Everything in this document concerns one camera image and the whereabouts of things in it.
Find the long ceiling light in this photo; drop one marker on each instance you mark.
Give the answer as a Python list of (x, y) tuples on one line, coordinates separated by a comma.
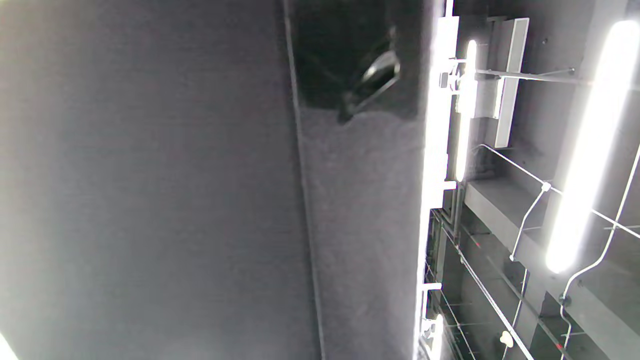
[(590, 150)]

